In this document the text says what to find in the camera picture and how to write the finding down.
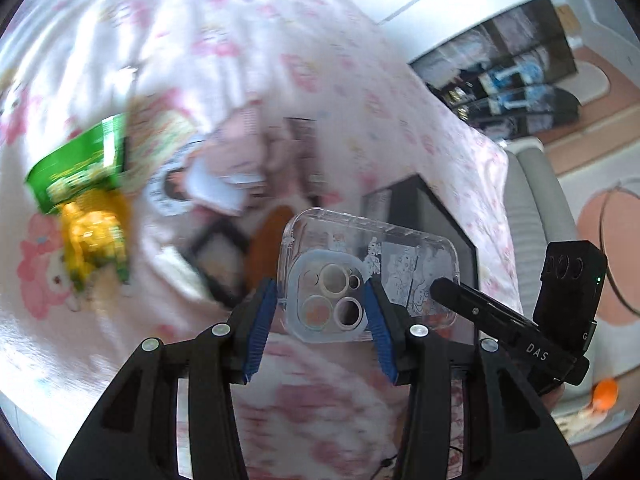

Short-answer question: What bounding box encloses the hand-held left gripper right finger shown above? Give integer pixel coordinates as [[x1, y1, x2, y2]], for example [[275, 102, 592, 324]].
[[362, 279, 582, 480]]

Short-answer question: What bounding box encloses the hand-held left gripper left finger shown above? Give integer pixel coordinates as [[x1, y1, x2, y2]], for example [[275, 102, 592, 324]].
[[56, 279, 278, 480]]

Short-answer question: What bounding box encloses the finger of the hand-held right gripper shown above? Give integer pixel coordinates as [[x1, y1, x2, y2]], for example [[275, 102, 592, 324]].
[[430, 278, 540, 342]]

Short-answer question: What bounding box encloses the black rimmed item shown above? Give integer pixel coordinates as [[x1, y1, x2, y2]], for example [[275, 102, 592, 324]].
[[184, 219, 252, 307]]

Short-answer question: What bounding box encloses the clear cartoon phone case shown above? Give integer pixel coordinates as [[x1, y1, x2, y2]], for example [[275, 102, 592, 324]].
[[276, 207, 462, 345]]

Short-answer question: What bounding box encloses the brown wooden comb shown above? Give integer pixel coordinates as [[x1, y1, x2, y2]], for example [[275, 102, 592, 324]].
[[249, 204, 297, 283]]

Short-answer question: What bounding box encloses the black cardboard box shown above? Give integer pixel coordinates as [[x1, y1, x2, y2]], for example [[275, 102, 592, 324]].
[[359, 172, 480, 348]]

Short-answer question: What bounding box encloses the yellow foil wrapper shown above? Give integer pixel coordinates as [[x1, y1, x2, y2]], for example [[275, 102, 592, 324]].
[[59, 194, 135, 297]]

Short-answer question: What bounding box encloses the brown cream tube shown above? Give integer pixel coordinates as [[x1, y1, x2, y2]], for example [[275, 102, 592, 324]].
[[284, 116, 327, 198]]

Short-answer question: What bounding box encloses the green snack packet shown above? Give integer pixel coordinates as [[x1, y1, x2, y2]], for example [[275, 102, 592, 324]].
[[26, 112, 130, 215]]

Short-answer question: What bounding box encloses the person's pink pajama leg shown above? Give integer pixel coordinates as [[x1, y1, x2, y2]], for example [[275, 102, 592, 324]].
[[232, 332, 476, 480]]

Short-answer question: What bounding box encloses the small orange object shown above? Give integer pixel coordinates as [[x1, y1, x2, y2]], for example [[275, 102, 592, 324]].
[[591, 379, 621, 412]]

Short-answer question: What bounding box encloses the beige padded headboard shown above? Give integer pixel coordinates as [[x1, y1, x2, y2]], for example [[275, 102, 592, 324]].
[[502, 139, 591, 413]]

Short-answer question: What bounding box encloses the white paper tag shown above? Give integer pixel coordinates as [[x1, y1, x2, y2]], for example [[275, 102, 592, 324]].
[[186, 154, 252, 215]]

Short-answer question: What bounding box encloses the tan photo card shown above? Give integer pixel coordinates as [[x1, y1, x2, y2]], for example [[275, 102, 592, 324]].
[[124, 94, 202, 217]]

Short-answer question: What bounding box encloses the pink fabric item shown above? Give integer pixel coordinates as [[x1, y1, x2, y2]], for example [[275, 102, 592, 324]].
[[209, 102, 293, 188]]

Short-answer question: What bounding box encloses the dark glass-door wardrobe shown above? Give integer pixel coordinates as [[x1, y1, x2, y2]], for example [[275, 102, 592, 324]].
[[409, 0, 585, 142]]

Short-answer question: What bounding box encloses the pink printed blanket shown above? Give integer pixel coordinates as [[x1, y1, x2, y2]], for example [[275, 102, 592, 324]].
[[0, 0, 523, 480]]

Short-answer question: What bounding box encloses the thin metal ring decor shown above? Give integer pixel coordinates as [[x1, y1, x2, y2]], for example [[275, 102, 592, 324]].
[[597, 184, 640, 320]]

